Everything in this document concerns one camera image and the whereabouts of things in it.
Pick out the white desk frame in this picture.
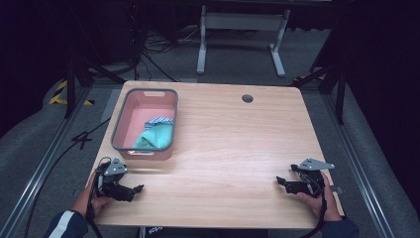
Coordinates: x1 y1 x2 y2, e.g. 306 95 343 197
196 4 291 78

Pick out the person's right hand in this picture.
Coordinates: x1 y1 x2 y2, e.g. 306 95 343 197
295 172 344 222

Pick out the bundle of floor cables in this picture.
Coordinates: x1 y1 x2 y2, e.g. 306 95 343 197
132 23 206 83

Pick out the black floor cable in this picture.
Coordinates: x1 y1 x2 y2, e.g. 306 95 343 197
23 117 112 238

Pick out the green cloth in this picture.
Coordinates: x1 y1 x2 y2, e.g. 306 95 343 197
132 122 174 151

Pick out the hand-held gripper cable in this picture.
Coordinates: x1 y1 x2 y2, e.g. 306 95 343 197
298 184 329 238
85 158 113 238

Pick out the left hand-held gripper cable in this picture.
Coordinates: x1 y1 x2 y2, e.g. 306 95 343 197
85 158 113 238

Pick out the person's left hand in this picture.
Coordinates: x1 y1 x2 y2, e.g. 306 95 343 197
70 172 115 219

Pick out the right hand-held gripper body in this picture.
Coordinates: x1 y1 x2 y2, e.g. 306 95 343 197
286 157 336 199

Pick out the right hand-held gripper cable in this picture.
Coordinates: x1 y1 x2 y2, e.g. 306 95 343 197
298 184 329 238

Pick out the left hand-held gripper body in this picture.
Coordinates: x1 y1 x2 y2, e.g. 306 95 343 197
93 157 129 200

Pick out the pink basket with grey rim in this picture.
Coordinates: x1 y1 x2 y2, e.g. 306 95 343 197
110 87 179 162

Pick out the black tripod stand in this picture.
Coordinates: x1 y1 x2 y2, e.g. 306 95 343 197
62 6 127 119
290 13 350 126

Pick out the yellow black floor tape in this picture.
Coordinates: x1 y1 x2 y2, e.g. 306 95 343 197
49 79 95 107

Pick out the grey metal floor rail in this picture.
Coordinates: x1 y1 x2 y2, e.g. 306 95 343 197
0 86 94 238
321 92 397 238

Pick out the blue striped cloth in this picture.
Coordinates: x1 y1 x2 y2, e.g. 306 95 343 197
144 116 175 131

